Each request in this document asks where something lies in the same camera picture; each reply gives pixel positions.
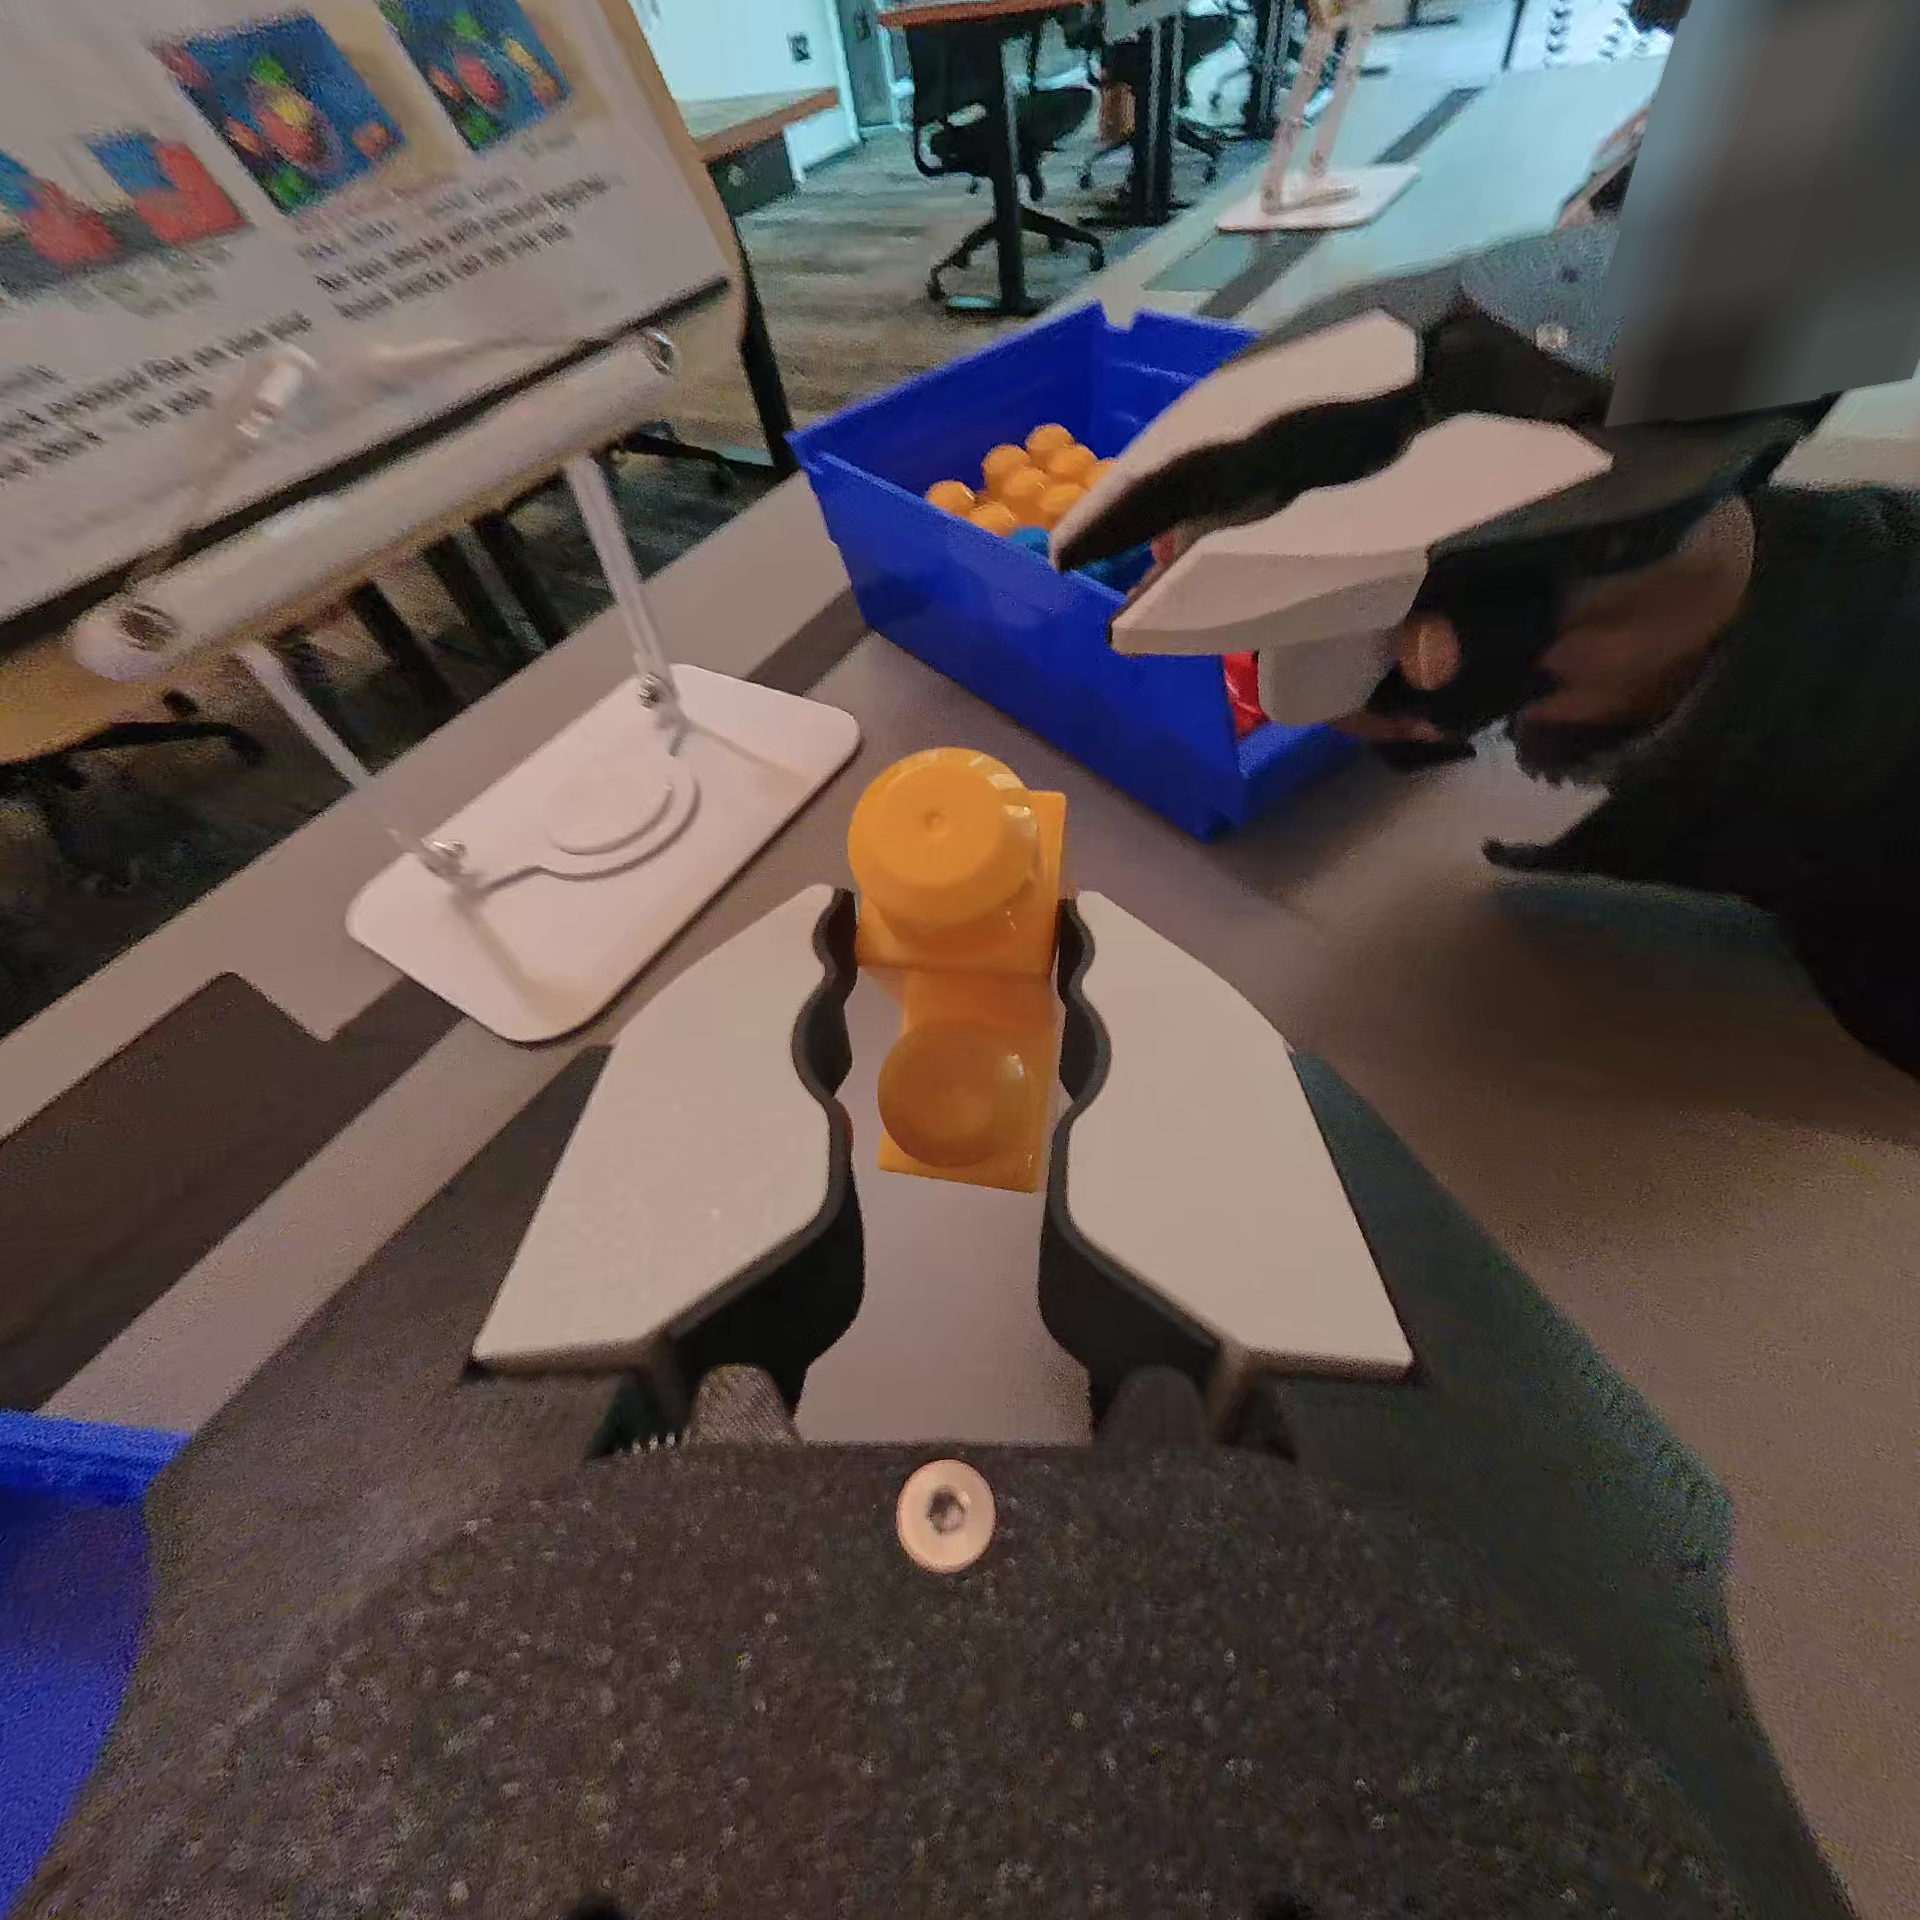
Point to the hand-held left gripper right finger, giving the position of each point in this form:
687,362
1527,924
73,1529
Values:
1214,1184

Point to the wooden document stand white base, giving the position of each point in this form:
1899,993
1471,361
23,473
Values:
601,854
1321,194

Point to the person's right hand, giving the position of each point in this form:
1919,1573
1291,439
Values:
1635,631

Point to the red mega block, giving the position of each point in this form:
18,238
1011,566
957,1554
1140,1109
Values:
1244,699

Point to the yellow one-stud mega block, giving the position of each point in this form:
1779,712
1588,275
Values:
938,840

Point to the black office chair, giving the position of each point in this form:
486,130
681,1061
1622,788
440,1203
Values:
990,112

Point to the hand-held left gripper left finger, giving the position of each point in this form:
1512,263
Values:
675,1184

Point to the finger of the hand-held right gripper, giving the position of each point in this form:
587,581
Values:
1350,540
1291,382

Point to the printed instruction sheet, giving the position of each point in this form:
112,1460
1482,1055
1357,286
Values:
224,180

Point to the blue plastic bin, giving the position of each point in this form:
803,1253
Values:
61,1621
960,615

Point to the person's right forearm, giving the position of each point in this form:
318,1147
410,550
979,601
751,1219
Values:
1800,750

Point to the yellow two-stud mega block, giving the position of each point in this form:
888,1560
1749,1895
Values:
960,1094

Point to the wooden top office desk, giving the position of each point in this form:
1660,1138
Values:
1020,13

